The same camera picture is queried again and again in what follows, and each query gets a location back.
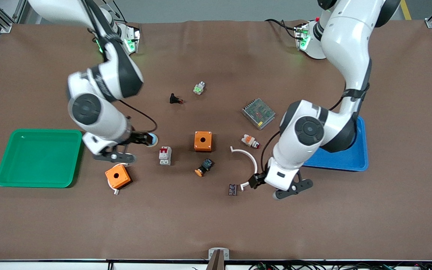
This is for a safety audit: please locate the black left base cable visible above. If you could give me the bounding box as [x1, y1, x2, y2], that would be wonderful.
[264, 18, 300, 40]

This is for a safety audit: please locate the metal base connector box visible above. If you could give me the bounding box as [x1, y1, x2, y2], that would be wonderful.
[124, 24, 141, 54]
[294, 23, 311, 52]

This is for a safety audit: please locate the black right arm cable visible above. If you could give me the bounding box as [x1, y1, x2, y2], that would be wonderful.
[118, 99, 158, 133]

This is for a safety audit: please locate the yellow floor tape strip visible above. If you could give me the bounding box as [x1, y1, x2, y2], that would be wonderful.
[400, 0, 412, 21]

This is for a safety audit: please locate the black right base cable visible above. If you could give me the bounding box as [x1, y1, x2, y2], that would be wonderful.
[105, 0, 128, 24]

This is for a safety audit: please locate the brown table mat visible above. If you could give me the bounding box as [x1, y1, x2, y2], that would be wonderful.
[0, 19, 432, 261]

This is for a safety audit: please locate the metal mesh power supply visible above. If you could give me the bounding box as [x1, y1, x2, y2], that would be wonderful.
[241, 98, 276, 131]

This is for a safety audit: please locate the green plastic tray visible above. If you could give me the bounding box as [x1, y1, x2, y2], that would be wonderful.
[0, 129, 83, 188]

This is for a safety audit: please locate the orange button box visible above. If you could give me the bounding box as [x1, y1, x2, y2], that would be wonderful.
[194, 131, 213, 152]
[105, 164, 132, 189]

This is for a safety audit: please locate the black base cable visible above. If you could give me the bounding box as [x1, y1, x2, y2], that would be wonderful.
[264, 18, 300, 40]
[105, 0, 128, 24]

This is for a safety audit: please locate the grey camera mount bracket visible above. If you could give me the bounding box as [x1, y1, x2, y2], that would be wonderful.
[208, 247, 230, 261]

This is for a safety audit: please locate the blue plastic tray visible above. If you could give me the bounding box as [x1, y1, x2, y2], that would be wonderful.
[301, 115, 369, 172]

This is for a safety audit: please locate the orange black emergency button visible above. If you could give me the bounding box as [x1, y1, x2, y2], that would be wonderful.
[195, 158, 214, 177]

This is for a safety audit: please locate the white red indicator switch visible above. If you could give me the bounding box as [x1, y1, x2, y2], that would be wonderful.
[241, 135, 261, 150]

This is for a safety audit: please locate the white red circuit breaker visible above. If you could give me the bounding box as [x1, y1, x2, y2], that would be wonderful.
[159, 146, 173, 166]

